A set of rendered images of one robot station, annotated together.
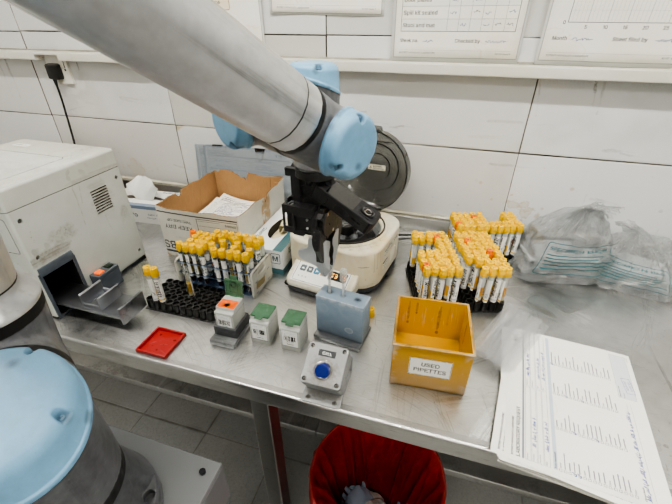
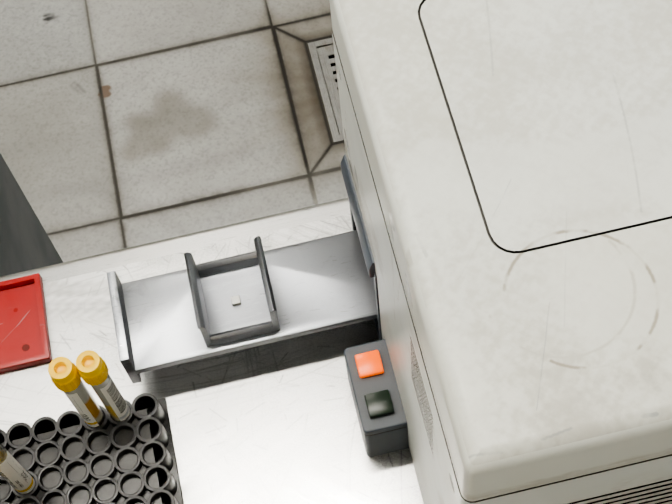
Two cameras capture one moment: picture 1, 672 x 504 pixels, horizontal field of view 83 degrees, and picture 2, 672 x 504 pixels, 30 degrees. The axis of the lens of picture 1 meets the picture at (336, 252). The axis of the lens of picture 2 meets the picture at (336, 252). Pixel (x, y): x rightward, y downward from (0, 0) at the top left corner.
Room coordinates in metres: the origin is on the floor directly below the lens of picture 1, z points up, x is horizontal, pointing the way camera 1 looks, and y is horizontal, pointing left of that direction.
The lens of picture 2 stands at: (1.01, 0.43, 1.67)
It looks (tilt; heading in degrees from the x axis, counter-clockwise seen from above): 62 degrees down; 158
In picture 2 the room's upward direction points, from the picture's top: 8 degrees counter-clockwise
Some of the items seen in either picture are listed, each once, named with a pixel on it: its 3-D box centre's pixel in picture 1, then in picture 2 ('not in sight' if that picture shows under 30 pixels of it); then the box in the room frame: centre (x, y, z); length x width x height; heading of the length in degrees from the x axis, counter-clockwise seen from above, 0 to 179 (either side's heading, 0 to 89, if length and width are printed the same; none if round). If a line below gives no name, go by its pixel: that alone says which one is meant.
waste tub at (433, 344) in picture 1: (429, 342); not in sight; (0.50, -0.17, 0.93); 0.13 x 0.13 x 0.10; 78
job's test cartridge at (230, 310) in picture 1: (230, 315); not in sight; (0.58, 0.21, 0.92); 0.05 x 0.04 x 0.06; 164
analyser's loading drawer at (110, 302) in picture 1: (93, 296); (267, 290); (0.64, 0.52, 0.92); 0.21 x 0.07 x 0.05; 73
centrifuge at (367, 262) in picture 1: (342, 247); not in sight; (0.83, -0.02, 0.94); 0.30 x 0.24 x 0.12; 154
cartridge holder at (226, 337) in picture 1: (232, 325); not in sight; (0.58, 0.21, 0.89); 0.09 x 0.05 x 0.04; 164
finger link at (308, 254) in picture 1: (312, 256); not in sight; (0.59, 0.04, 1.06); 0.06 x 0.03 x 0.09; 65
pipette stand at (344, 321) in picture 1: (342, 315); not in sight; (0.58, -0.01, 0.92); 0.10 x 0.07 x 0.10; 65
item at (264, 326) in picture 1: (264, 323); not in sight; (0.57, 0.14, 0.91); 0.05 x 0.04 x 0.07; 163
